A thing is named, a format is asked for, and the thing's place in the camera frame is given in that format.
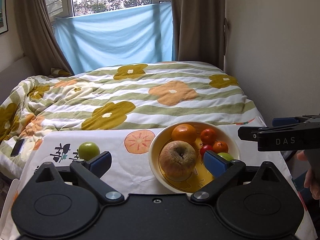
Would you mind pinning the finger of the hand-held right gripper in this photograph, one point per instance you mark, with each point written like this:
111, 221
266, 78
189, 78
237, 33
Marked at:
247, 133
282, 121

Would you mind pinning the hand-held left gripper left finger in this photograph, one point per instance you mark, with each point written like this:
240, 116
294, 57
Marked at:
103, 162

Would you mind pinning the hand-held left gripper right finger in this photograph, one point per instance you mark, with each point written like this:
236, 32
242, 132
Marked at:
214, 163

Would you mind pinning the green apple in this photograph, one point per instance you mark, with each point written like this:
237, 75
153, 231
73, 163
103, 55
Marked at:
225, 156
88, 150

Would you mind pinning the small red tomato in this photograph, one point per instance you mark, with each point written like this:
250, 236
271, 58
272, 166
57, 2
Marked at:
205, 149

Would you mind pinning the small tangerine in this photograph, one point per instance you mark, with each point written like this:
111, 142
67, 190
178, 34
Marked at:
208, 135
220, 147

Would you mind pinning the yellow duck print bowl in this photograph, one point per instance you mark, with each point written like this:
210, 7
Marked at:
200, 177

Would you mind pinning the wrinkled brown apple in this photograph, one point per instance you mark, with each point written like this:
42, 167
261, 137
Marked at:
177, 160

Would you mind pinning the large orange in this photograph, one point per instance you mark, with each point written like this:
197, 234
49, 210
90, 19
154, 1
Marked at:
183, 133

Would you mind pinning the person's right hand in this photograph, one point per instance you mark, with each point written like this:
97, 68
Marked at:
313, 185

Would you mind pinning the white fruit print cloth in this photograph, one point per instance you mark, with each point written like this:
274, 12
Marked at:
130, 165

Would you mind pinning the floral striped blanket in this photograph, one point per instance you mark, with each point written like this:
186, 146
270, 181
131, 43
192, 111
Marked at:
150, 105

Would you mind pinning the black smartphone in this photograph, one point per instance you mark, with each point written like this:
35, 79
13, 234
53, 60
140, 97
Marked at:
17, 147

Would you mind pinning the white panel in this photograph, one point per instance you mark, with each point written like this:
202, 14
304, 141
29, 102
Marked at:
12, 192

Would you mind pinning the yellow patterned pillow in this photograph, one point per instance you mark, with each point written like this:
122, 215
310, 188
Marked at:
58, 72

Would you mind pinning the light blue hanging cloth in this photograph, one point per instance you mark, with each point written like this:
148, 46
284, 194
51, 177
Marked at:
112, 37

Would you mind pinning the grey padded headboard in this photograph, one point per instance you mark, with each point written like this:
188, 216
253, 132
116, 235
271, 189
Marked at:
15, 72

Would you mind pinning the brown curtain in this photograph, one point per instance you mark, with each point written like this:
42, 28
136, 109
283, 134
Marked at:
35, 30
197, 17

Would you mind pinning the framed wall picture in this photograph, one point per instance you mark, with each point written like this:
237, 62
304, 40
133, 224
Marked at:
3, 12

